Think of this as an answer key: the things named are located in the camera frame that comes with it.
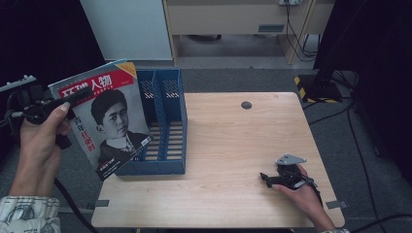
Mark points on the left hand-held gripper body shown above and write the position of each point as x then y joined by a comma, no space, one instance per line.
32,103

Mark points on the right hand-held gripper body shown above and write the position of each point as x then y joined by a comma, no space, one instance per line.
290,176

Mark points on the magazine with portrait cover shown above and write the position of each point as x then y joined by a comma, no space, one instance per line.
113,129

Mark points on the blue plastic file rack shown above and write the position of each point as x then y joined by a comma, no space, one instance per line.
168,166

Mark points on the person's right hand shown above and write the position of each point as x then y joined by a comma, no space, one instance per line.
304,197

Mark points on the person's left hand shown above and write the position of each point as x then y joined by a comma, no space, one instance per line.
39,155

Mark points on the grey tape piece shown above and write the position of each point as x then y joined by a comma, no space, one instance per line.
336,204
102,203

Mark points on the dark curtain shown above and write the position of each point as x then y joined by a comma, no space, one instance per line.
32,39
382,64

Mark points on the dark round table grommet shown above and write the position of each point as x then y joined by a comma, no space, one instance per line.
246,105

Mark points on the white cabinet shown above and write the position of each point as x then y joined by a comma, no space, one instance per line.
129,29

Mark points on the black stand with striped base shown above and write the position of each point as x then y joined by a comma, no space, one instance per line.
320,89

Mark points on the light wooden desk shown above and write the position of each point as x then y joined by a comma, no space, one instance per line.
226,19

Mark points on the white power strip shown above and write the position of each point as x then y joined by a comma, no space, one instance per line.
290,2

